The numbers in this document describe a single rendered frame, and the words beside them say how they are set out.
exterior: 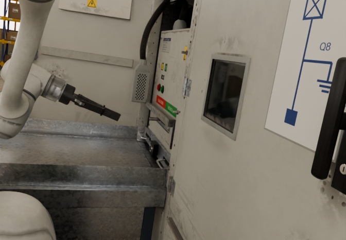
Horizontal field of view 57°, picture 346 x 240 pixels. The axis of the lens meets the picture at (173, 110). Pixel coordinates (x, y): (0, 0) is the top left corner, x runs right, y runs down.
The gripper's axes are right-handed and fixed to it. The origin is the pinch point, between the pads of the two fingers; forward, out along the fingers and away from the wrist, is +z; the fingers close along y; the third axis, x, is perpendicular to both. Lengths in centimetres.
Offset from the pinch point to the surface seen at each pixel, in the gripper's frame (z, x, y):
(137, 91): 9.5, 11.7, -18.7
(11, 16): -229, -10, -996
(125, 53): -0.1, 25.3, -38.5
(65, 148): -9.2, -22.4, -8.2
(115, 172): 4.6, -12.2, 27.8
